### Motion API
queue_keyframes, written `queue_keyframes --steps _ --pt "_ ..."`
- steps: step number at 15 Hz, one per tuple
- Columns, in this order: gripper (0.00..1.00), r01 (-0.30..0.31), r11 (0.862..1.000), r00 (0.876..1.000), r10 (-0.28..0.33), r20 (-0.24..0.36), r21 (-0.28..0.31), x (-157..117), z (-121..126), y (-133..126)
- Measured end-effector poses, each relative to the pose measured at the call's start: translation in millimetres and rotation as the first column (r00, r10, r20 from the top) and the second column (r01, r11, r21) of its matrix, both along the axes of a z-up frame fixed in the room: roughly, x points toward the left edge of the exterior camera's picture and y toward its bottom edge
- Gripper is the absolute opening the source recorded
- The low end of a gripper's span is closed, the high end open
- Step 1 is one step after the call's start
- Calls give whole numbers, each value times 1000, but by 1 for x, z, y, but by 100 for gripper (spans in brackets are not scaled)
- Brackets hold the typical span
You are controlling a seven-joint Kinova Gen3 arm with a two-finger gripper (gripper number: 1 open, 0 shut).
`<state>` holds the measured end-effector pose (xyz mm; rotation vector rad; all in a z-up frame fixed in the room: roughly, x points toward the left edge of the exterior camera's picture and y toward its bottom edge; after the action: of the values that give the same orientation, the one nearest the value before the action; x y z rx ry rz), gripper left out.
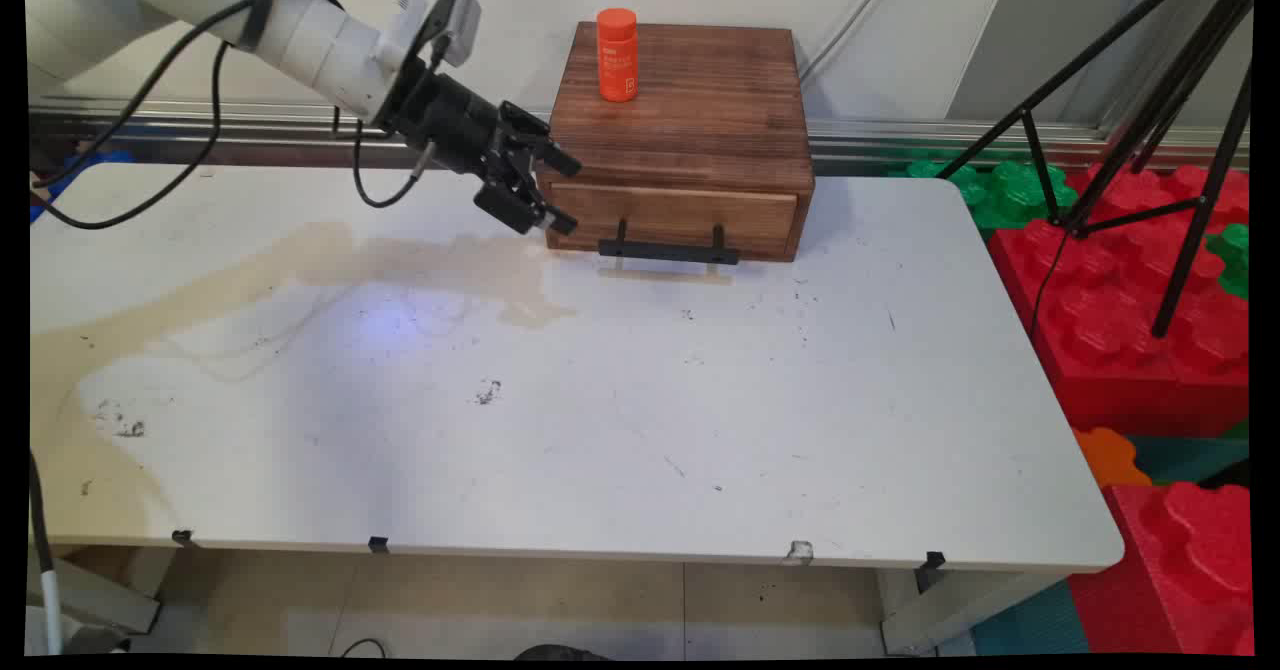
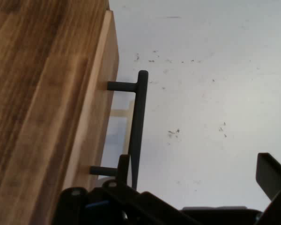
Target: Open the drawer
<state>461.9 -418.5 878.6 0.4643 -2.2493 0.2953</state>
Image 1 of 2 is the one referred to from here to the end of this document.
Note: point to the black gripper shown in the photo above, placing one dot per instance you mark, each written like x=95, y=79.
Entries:
x=450, y=120

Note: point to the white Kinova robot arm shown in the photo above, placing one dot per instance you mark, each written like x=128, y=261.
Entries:
x=300, y=35

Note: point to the orange plastic bottle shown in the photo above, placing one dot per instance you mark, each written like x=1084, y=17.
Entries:
x=617, y=55

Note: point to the dark wooden drawer cabinet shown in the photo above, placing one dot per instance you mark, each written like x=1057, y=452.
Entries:
x=690, y=100

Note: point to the black table edge clip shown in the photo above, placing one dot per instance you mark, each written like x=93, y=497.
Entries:
x=930, y=565
x=378, y=545
x=183, y=538

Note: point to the clear tape scrap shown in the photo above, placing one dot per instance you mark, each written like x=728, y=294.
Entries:
x=799, y=551

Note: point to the large green foam block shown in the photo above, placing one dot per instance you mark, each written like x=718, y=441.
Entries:
x=1000, y=190

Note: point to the blue object behind table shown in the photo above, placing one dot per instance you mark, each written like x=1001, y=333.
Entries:
x=70, y=175

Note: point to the large red foam block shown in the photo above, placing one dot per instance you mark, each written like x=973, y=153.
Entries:
x=1110, y=320

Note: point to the white table leg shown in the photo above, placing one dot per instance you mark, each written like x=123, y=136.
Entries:
x=95, y=600
x=960, y=610

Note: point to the orange foam piece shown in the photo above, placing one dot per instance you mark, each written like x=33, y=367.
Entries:
x=1105, y=455

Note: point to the black tripod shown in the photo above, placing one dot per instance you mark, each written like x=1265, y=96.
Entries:
x=1180, y=90

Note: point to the small green foam block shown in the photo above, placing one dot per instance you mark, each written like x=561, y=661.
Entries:
x=1232, y=255

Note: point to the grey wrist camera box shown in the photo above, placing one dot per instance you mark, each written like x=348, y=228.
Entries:
x=455, y=20

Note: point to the aluminium rail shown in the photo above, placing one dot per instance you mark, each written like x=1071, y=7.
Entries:
x=900, y=140

